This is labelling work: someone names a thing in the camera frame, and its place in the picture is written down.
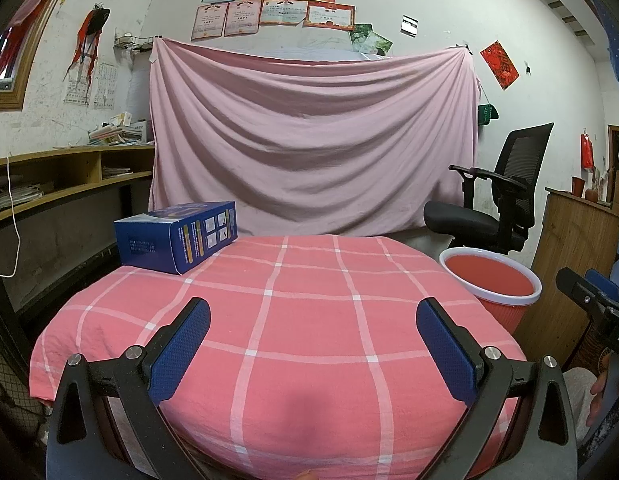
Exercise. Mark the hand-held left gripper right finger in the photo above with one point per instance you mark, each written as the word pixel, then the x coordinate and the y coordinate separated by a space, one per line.
pixel 447 355

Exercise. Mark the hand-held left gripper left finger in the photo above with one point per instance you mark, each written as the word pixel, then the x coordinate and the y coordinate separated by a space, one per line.
pixel 182 355

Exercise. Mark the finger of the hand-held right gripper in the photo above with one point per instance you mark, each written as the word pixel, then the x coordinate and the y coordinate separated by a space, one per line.
pixel 577 290
pixel 607 285

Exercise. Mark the red bucket with white rim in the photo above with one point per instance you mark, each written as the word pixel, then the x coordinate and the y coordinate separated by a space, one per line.
pixel 489 280

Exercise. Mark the person's right hand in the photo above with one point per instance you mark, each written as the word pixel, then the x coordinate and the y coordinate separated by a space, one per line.
pixel 598 390

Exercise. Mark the wooden cabinet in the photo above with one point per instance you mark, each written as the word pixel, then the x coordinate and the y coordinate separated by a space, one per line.
pixel 574 245

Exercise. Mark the brown round fruit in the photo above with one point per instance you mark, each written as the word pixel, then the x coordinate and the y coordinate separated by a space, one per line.
pixel 591 195

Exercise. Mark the red cup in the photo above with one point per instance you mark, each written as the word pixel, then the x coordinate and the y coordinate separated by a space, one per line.
pixel 579 186

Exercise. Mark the blue cardboard box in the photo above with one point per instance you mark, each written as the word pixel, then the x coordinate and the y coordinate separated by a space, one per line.
pixel 189 240

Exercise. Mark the pink checked tablecloth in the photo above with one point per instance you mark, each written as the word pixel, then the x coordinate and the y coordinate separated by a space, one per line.
pixel 309 335

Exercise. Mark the black office chair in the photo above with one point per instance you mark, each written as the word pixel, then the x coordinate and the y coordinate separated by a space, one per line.
pixel 524 170

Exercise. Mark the pile of papers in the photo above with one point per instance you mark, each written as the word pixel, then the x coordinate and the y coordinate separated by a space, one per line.
pixel 116 172
pixel 16 199

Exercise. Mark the green hanging bag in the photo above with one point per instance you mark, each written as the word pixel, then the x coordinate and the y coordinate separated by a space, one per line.
pixel 487 114

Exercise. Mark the stack of books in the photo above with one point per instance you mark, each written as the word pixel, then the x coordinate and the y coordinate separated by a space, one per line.
pixel 119 132

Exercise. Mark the wooden shelf desk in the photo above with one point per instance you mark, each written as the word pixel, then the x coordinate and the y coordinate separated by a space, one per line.
pixel 64 155

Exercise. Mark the blue dotted cloth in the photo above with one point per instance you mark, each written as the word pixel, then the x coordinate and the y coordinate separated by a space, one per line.
pixel 617 50

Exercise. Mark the pink hanging sheet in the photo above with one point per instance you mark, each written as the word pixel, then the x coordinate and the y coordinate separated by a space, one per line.
pixel 314 135

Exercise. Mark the black and white card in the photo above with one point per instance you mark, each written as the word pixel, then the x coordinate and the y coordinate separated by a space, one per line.
pixel 409 26

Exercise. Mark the green nature photo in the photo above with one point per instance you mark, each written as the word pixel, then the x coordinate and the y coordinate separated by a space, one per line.
pixel 359 36
pixel 379 45

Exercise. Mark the red hanging tassel ornament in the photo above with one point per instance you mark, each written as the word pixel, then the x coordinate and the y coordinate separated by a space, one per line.
pixel 89 35

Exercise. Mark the wooden door frame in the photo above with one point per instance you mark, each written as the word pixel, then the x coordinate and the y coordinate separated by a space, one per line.
pixel 612 160

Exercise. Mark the red wall hanging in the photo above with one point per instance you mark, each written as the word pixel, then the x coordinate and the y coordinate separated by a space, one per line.
pixel 587 150

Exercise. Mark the black wall hook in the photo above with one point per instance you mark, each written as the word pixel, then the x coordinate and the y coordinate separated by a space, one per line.
pixel 527 68

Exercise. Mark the red paper wall poster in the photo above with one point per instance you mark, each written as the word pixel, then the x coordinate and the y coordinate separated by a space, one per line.
pixel 499 65

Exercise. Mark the paper wall calendar sheet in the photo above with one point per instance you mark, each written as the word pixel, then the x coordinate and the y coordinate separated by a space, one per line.
pixel 104 87
pixel 78 87

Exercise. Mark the wooden window frame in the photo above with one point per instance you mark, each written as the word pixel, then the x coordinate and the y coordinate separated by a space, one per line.
pixel 19 96

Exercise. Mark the group of wall certificates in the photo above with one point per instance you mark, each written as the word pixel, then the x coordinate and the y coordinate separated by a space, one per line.
pixel 279 10

